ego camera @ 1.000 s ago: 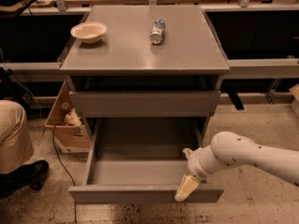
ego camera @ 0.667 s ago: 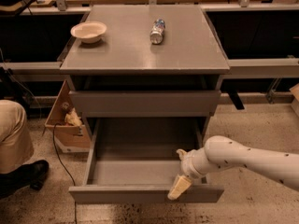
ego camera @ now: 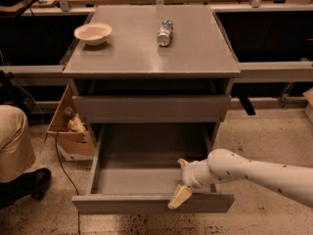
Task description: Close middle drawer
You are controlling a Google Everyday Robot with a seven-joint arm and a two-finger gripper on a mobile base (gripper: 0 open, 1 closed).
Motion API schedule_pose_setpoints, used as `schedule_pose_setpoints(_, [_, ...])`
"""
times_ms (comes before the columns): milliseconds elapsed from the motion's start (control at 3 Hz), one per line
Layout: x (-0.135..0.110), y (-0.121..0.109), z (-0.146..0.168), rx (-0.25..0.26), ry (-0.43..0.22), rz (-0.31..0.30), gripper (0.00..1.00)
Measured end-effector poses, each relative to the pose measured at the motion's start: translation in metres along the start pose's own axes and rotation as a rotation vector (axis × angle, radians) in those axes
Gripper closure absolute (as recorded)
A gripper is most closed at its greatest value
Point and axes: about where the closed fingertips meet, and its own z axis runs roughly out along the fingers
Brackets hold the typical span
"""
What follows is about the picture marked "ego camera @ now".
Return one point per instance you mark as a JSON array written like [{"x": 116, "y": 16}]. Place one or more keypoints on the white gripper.
[{"x": 189, "y": 176}]

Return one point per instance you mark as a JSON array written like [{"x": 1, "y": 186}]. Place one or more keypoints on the grey drawer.
[
  {"x": 144, "y": 109},
  {"x": 135, "y": 168}
]

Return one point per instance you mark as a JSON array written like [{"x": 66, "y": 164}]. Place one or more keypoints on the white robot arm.
[{"x": 221, "y": 166}]

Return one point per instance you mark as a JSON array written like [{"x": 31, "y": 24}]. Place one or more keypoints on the grey top drawer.
[{"x": 144, "y": 109}]

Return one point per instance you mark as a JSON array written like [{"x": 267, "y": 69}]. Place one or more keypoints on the grey drawer cabinet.
[{"x": 197, "y": 62}]

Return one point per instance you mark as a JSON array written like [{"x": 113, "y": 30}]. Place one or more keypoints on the cardboard box with items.
[{"x": 73, "y": 145}]

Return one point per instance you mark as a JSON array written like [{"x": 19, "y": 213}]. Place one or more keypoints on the silver soda can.
[{"x": 164, "y": 33}]

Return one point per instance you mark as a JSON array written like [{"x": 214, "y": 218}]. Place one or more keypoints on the black shoe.
[{"x": 33, "y": 183}]

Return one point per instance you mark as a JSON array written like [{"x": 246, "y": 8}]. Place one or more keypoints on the person leg beige trousers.
[{"x": 16, "y": 152}]

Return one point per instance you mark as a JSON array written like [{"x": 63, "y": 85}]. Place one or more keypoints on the white bowl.
[{"x": 93, "y": 34}]

